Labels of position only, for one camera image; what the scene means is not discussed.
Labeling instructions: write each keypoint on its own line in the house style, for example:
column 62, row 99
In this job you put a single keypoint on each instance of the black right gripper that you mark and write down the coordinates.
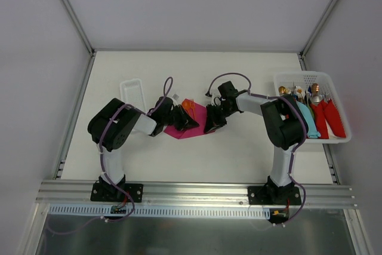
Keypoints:
column 215, row 114

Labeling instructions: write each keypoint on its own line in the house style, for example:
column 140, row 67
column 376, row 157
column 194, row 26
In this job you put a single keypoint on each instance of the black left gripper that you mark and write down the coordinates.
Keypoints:
column 180, row 116

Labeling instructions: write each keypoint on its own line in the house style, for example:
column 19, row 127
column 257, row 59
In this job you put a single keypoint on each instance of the pink paper napkin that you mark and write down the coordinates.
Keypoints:
column 201, row 114

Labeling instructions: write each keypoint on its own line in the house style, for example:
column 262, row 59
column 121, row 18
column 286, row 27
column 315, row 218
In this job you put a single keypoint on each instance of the orange plastic spoon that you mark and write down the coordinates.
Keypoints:
column 187, row 106

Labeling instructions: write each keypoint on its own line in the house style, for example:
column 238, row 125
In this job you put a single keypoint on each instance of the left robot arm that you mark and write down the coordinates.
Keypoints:
column 109, row 130

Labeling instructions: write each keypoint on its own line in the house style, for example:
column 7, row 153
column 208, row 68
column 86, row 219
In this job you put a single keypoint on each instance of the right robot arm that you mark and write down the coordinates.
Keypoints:
column 287, row 131

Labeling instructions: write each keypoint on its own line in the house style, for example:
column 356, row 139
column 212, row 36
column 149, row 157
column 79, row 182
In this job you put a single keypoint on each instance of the small white plastic basket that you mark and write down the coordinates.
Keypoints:
column 131, row 92

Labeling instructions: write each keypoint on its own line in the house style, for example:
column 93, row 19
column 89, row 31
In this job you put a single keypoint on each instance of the silver spoon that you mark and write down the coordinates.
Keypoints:
column 316, row 99

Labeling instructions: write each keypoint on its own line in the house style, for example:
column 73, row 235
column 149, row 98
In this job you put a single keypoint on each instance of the copper spoon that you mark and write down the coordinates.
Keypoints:
column 315, row 89

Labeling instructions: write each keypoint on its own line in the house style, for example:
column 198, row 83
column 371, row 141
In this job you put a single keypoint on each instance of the large white plastic basket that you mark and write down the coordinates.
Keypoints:
column 299, row 85

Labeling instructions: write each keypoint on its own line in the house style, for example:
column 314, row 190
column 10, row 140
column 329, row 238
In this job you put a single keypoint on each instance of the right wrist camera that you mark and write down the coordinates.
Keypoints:
column 227, row 90

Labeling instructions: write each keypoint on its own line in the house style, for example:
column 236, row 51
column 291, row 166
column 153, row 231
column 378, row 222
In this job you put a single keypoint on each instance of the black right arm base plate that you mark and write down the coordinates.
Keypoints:
column 270, row 195

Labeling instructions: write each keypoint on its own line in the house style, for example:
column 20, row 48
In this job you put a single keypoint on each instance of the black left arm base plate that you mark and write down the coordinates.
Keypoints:
column 104, row 192

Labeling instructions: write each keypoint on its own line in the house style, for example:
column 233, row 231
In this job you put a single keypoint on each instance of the aluminium frame rail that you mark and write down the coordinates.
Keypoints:
column 194, row 194

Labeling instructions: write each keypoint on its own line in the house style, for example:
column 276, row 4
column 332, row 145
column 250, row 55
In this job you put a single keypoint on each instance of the white slotted cable duct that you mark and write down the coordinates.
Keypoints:
column 160, row 211

